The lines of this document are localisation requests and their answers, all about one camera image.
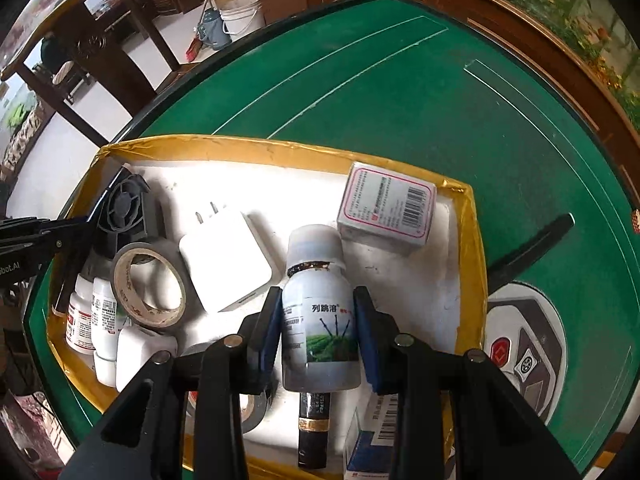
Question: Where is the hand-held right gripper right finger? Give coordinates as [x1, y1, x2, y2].
[352, 286, 583, 480]

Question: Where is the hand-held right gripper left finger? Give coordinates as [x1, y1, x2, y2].
[60, 286, 283, 480]

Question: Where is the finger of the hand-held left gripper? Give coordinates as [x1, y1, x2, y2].
[0, 215, 108, 263]

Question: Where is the white bottle green label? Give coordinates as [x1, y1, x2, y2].
[281, 225, 362, 392]

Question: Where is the black marker pen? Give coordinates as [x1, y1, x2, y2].
[487, 212, 576, 291]
[52, 252, 93, 318]

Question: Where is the white bottle red label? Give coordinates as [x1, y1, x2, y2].
[65, 277, 98, 356]

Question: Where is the white charger with prongs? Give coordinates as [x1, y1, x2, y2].
[178, 201, 275, 313]

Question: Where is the tape roll cream core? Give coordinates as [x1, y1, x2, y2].
[111, 240, 190, 333]

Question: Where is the black tape roll red core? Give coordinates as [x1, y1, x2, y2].
[182, 342, 275, 436]

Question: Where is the white bottle black-white label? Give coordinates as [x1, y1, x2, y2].
[91, 277, 132, 388]

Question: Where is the blue white medicine box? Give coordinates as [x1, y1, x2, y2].
[344, 392, 401, 480]

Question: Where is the black box gold band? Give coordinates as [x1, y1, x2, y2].
[297, 390, 333, 470]

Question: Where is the white rounded adapter block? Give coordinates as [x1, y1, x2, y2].
[115, 326, 178, 393]

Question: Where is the white foam box gold tape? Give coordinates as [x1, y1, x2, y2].
[46, 134, 488, 480]

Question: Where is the white pink medicine box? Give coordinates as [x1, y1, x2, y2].
[336, 161, 438, 248]

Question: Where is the table control panel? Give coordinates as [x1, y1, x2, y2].
[482, 282, 568, 423]

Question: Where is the dark wooden chair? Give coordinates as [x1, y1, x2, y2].
[0, 0, 186, 146]

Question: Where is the broom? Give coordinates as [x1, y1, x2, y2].
[185, 0, 223, 63]

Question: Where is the grey kettle on floor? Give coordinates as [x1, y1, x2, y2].
[197, 9, 232, 51]

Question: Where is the white plastic bucket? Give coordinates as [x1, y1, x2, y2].
[219, 0, 266, 36]

